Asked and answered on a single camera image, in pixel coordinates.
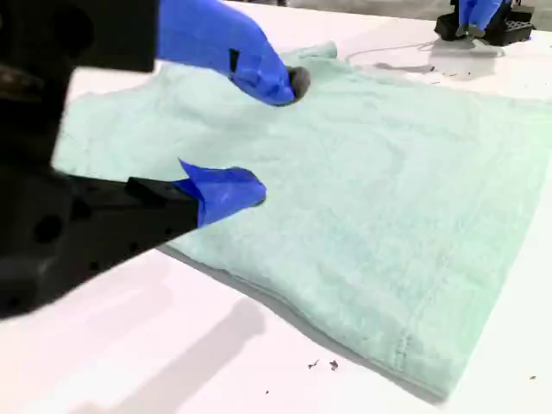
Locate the blue gripper fixed jaw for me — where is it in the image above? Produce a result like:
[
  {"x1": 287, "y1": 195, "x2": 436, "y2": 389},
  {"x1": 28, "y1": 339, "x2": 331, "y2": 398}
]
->
[
  {"x1": 456, "y1": 0, "x2": 475, "y2": 37},
  {"x1": 42, "y1": 157, "x2": 268, "y2": 299}
]

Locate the blue gripper moving jaw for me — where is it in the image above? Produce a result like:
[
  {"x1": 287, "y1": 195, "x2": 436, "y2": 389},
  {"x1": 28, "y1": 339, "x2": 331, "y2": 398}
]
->
[
  {"x1": 154, "y1": 0, "x2": 312, "y2": 108},
  {"x1": 472, "y1": 0, "x2": 514, "y2": 39}
]

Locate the pale green T-shirt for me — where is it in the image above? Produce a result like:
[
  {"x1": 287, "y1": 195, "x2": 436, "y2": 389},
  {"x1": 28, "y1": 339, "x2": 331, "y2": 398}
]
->
[{"x1": 53, "y1": 40, "x2": 552, "y2": 400}]

